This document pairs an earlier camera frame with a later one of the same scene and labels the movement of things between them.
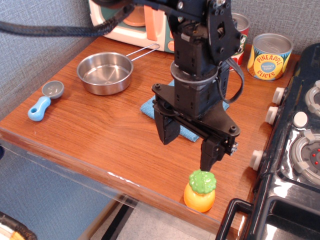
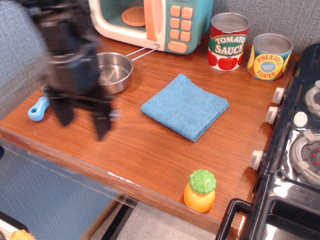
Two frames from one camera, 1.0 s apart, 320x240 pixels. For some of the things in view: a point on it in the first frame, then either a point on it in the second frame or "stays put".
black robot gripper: (196, 99) → (73, 77)
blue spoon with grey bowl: (51, 89) stays put
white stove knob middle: (271, 114) stays put
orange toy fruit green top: (200, 194) stays put
